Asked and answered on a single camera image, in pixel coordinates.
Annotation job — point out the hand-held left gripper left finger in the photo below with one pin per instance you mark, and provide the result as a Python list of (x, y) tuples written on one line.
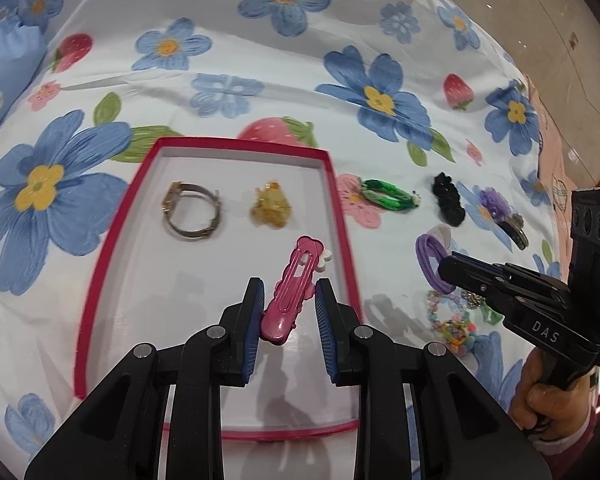
[(252, 332)]

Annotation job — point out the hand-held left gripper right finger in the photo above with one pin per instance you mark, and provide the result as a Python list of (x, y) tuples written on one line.
[(326, 332)]

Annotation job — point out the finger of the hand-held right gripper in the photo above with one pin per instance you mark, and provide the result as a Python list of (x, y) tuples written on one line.
[(475, 275)]

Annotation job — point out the pink hair clip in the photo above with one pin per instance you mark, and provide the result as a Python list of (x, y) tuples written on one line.
[(292, 290)]

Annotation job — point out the red shallow box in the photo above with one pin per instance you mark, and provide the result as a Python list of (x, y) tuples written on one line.
[(200, 270)]

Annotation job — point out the person's right forearm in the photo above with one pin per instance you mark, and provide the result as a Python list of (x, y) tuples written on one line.
[(580, 425)]

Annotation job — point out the person's right hand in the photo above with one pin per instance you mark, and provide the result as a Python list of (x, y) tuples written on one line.
[(555, 400)]

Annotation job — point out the purple flower hair clip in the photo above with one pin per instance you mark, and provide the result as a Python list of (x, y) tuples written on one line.
[(492, 205)]

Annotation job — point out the yellow hair claw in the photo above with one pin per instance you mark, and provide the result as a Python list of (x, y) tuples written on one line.
[(270, 207)]

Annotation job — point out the pink printed cloth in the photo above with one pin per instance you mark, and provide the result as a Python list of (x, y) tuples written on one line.
[(550, 160)]

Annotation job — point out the floral bed sheet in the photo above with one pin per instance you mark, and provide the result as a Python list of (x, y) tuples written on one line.
[(280, 60)]

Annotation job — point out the blue pillow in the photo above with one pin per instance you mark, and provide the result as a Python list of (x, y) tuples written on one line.
[(5, 70)]

